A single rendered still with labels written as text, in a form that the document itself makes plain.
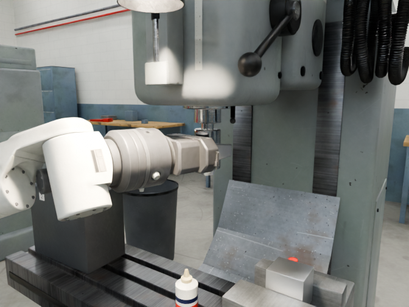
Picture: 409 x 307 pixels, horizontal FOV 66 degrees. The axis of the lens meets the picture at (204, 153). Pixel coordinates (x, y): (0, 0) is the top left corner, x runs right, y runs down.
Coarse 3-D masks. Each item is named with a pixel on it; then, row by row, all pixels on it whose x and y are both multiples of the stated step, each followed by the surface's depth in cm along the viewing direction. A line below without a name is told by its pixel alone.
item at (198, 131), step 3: (195, 129) 55; (198, 129) 54; (201, 129) 54; (204, 129) 54; (207, 129) 54; (210, 129) 54; (213, 129) 54; (216, 129) 54; (219, 129) 55; (195, 132) 54; (198, 132) 54; (201, 132) 53; (204, 132) 53; (207, 132) 53; (210, 132) 53; (213, 132) 53; (216, 132) 54; (219, 132) 54; (198, 135) 54; (201, 135) 54; (204, 135) 53; (207, 135) 53; (210, 135) 53; (213, 135) 54; (216, 135) 54
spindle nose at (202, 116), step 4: (196, 112) 54; (200, 112) 53; (204, 112) 53; (208, 112) 53; (212, 112) 53; (216, 112) 53; (220, 112) 54; (196, 116) 54; (200, 116) 53; (204, 116) 53; (208, 116) 53; (212, 116) 53; (216, 116) 53; (220, 116) 54; (196, 120) 54; (200, 120) 53; (204, 120) 53; (208, 120) 53; (212, 120) 53; (216, 120) 53; (220, 120) 54
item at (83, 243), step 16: (112, 192) 78; (32, 208) 83; (48, 208) 79; (112, 208) 79; (32, 224) 84; (48, 224) 80; (64, 224) 76; (80, 224) 73; (96, 224) 75; (112, 224) 79; (48, 240) 81; (64, 240) 77; (80, 240) 74; (96, 240) 75; (112, 240) 80; (48, 256) 82; (64, 256) 78; (80, 256) 75; (96, 256) 76; (112, 256) 80
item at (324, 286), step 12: (264, 264) 57; (264, 276) 56; (324, 276) 61; (324, 288) 50; (336, 288) 50; (348, 288) 57; (312, 300) 52; (324, 300) 51; (336, 300) 50; (348, 300) 54
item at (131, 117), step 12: (96, 120) 614; (108, 120) 598; (120, 120) 651; (132, 120) 613; (144, 120) 556; (180, 132) 575; (408, 144) 325; (408, 156) 329; (408, 168) 330; (408, 180) 332; (408, 192) 373; (408, 204) 337
